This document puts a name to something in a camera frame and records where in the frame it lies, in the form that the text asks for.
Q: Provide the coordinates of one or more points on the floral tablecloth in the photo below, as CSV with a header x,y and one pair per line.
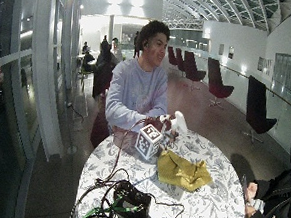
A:
x,y
209,200

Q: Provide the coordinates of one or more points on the yellow cloth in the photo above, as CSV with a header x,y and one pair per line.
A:
x,y
182,172

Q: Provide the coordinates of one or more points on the white marker cube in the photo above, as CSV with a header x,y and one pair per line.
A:
x,y
148,141

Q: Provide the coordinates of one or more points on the black device box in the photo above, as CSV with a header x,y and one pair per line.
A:
x,y
131,201

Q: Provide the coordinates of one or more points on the the person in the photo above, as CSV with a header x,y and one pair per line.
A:
x,y
137,88

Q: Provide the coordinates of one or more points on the wall window panel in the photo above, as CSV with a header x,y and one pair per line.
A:
x,y
290,78

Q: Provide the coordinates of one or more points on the wall poster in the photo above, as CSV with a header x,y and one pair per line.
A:
x,y
260,64

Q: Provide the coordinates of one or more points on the wall handrail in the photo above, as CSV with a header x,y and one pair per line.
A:
x,y
254,81

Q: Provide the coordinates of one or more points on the white pillar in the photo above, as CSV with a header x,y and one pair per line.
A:
x,y
48,68

